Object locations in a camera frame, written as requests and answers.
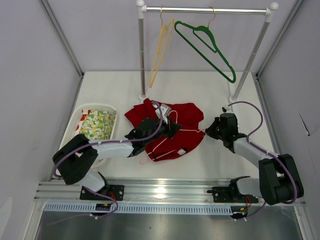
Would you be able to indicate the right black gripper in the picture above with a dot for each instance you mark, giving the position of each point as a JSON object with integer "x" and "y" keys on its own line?
{"x": 210, "y": 131}

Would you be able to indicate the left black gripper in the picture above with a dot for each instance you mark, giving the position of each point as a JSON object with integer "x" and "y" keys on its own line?
{"x": 171, "y": 128}

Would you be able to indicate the red skirt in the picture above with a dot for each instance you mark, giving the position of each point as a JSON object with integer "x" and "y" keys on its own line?
{"x": 145, "y": 123}

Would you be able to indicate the pink clothes hanger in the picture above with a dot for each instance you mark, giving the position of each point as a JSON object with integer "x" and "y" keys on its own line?
{"x": 184, "y": 141}

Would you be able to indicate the green clothes hanger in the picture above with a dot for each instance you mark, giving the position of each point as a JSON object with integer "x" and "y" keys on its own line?
{"x": 212, "y": 47}

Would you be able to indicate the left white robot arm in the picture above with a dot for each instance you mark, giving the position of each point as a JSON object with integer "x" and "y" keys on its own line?
{"x": 75, "y": 159}

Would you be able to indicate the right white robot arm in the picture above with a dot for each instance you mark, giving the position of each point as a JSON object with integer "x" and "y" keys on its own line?
{"x": 278, "y": 178}

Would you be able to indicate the yellow clothes hanger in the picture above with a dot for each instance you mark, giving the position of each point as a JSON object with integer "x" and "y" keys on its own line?
{"x": 164, "y": 38}

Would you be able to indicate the lemon print cloth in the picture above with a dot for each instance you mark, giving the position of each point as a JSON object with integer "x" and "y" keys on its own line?
{"x": 96, "y": 124}

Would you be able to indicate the white plastic laundry basket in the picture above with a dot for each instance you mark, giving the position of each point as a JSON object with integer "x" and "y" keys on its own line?
{"x": 75, "y": 118}

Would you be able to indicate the white clothes rack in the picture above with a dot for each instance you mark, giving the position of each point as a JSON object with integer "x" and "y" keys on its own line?
{"x": 142, "y": 8}

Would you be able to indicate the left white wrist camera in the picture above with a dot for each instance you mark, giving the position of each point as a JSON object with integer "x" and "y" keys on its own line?
{"x": 163, "y": 110}

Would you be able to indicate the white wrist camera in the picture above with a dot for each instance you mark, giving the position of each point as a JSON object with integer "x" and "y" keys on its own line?
{"x": 163, "y": 110}
{"x": 227, "y": 109}

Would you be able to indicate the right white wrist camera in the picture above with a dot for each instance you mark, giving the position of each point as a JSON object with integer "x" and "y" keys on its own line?
{"x": 227, "y": 109}

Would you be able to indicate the aluminium mounting rail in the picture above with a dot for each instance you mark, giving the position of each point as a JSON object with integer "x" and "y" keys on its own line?
{"x": 139, "y": 191}

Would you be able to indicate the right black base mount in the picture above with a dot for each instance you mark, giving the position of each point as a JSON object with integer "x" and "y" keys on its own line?
{"x": 223, "y": 194}

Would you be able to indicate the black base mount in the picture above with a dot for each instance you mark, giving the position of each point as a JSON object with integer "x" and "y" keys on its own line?
{"x": 223, "y": 194}
{"x": 113, "y": 191}

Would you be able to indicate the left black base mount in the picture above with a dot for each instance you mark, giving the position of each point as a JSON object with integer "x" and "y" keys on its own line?
{"x": 113, "y": 191}

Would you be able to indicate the white slotted cable duct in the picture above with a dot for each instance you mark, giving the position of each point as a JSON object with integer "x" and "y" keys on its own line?
{"x": 128, "y": 208}

